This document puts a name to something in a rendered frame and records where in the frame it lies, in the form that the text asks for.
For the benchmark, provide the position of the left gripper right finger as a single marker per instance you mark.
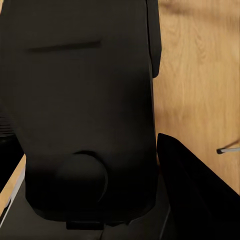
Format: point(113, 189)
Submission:
point(204, 207)

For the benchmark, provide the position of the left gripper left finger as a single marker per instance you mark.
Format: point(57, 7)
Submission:
point(11, 153)

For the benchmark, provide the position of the digital camera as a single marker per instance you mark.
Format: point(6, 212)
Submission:
point(76, 88)

